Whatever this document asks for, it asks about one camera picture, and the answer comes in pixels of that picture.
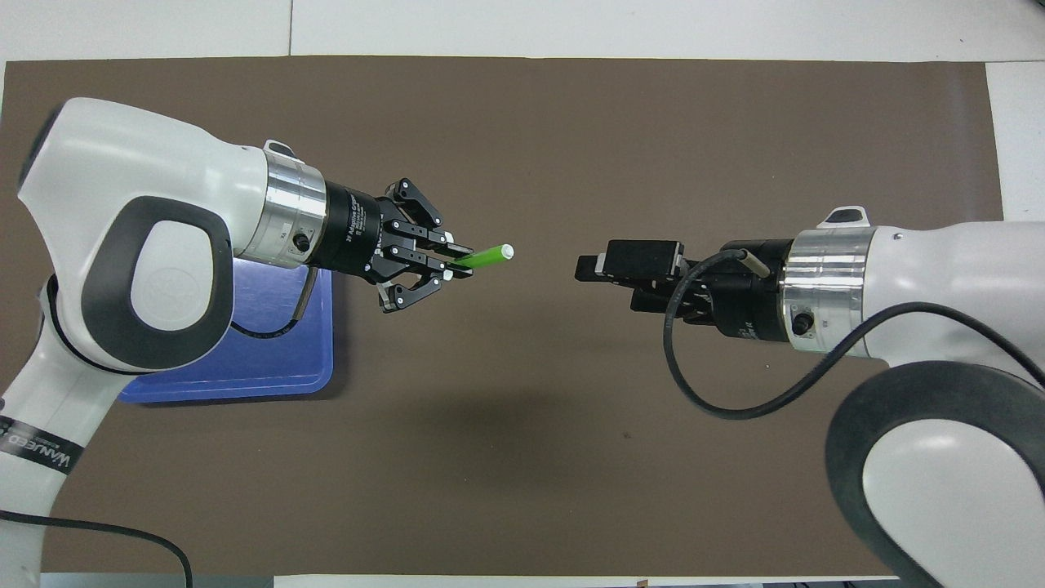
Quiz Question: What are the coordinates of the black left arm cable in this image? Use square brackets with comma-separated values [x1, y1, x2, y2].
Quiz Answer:
[0, 265, 321, 588]

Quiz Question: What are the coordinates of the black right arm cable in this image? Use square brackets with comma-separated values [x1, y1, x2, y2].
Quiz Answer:
[663, 247, 1045, 421]

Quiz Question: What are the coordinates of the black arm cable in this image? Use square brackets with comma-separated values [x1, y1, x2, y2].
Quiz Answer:
[663, 247, 1045, 421]
[0, 265, 321, 588]

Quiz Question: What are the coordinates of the brown table mat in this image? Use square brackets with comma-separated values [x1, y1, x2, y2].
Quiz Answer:
[0, 56, 1042, 577]

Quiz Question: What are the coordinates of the blue plastic tray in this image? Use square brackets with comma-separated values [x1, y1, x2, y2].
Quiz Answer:
[118, 261, 334, 403]

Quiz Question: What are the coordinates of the green pen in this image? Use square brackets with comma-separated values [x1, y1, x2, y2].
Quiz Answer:
[453, 243, 515, 270]

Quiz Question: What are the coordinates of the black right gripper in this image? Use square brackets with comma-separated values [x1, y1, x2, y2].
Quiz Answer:
[575, 238, 794, 345]

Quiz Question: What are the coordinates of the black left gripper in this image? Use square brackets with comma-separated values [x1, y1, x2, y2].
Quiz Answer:
[313, 177, 475, 315]

